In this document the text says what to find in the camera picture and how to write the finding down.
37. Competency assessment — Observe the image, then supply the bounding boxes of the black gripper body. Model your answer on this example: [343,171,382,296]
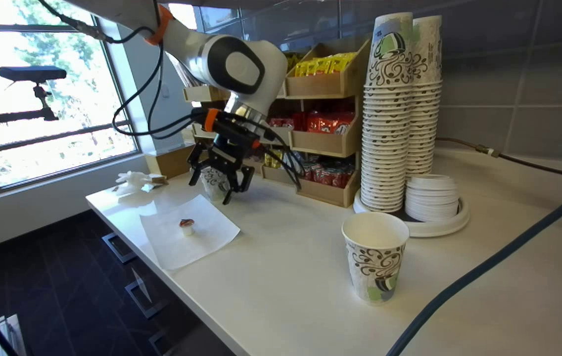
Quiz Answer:
[204,120,264,173]

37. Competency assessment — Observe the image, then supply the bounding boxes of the small white creamer container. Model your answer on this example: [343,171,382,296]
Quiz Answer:
[179,215,198,239]

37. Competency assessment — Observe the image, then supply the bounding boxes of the tall printed paper cup stack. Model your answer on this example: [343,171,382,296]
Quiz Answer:
[359,9,424,213]

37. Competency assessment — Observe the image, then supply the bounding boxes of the stack of white cup lids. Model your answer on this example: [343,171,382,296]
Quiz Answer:
[404,171,464,223]

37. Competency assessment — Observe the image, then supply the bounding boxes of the slim printed paper cup stack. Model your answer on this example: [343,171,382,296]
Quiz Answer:
[406,13,446,177]

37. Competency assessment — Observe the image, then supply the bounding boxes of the yellow and white packets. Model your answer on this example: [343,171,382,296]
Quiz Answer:
[262,148,299,173]

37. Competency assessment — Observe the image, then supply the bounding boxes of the small red packets pile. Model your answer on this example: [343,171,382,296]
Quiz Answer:
[270,114,307,130]

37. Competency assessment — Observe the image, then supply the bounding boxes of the crumpled white tissue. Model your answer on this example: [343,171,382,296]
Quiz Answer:
[111,167,169,199]

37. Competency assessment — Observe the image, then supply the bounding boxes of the white paper napkin sheet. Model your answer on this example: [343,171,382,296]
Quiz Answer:
[139,191,242,272]

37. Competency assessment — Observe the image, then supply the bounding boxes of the dark red packets pile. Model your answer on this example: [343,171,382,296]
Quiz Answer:
[299,156,357,189]

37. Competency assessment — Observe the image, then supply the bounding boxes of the bright red packets pile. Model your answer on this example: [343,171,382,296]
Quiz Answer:
[303,108,359,136]

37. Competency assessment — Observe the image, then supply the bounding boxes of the wooden nine-bin condiment rack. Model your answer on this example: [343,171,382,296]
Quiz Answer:
[254,37,373,209]

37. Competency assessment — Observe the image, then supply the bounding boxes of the bright yellow sweetener packets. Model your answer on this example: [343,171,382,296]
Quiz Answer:
[289,49,359,78]

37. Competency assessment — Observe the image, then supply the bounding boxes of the white round plate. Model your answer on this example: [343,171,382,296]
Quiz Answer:
[351,189,473,239]

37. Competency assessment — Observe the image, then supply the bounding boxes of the orange cable connector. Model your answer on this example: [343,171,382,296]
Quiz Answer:
[200,106,222,134]

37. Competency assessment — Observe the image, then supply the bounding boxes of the silver drawer handle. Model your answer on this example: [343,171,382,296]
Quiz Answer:
[101,231,139,264]
[123,266,167,320]
[147,328,179,356]

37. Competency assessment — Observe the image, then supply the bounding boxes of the orange strap on arm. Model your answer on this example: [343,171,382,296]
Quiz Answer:
[145,3,177,47]

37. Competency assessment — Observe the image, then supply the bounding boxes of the black camera stand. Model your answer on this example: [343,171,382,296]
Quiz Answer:
[0,63,70,128]

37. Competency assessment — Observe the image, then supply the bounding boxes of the dark window frame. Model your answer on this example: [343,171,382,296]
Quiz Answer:
[0,17,145,203]

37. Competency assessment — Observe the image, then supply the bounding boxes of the dark teal hose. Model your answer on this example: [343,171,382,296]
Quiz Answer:
[386,165,562,356]

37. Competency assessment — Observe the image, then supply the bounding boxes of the thin black wall cable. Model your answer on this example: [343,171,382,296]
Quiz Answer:
[436,136,562,181]

